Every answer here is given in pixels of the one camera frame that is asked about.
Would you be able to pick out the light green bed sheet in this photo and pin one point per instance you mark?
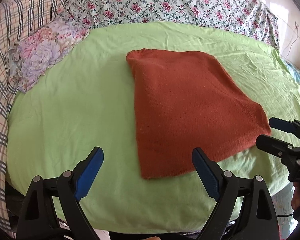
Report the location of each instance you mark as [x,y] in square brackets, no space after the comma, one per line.
[87,100]

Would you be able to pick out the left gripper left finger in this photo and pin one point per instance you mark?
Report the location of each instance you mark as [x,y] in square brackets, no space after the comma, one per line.
[51,208]

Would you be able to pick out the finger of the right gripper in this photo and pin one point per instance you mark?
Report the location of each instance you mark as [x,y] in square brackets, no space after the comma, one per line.
[286,126]
[272,145]

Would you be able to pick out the orange knit sweater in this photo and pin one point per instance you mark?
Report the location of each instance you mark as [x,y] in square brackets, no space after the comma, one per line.
[184,100]

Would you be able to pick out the plaid checkered blanket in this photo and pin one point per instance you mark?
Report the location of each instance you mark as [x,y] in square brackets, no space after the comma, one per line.
[18,20]

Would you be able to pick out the floral rose quilt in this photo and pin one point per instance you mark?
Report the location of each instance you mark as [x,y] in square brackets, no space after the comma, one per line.
[251,18]

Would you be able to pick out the purple floral pillow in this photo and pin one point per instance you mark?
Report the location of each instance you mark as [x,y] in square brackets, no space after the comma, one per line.
[30,58]

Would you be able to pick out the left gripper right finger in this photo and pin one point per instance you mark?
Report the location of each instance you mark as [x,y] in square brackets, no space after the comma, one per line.
[243,209]

